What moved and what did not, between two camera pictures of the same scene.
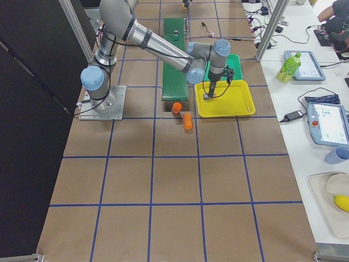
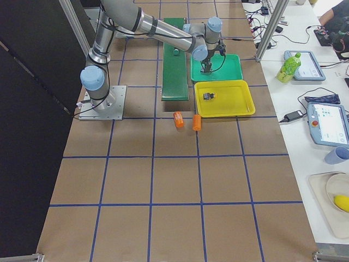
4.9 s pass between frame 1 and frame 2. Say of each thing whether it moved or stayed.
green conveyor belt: stayed
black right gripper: moved
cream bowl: stayed
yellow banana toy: stayed
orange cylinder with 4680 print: moved
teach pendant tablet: stayed
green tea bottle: stayed
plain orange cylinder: moved
